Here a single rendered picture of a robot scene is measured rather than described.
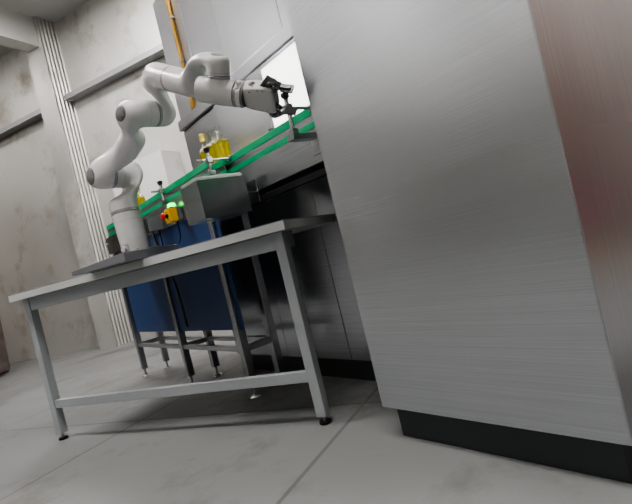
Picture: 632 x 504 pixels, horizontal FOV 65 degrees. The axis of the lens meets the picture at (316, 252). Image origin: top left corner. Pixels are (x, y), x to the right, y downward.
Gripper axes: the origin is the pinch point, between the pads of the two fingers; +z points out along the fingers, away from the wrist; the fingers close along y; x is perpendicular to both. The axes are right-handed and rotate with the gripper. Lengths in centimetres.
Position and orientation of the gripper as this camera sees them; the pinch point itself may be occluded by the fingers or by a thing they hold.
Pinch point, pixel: (292, 100)
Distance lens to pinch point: 161.9
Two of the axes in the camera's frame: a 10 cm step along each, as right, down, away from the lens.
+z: 9.7, 1.7, -1.6
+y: 0.6, 4.9, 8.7
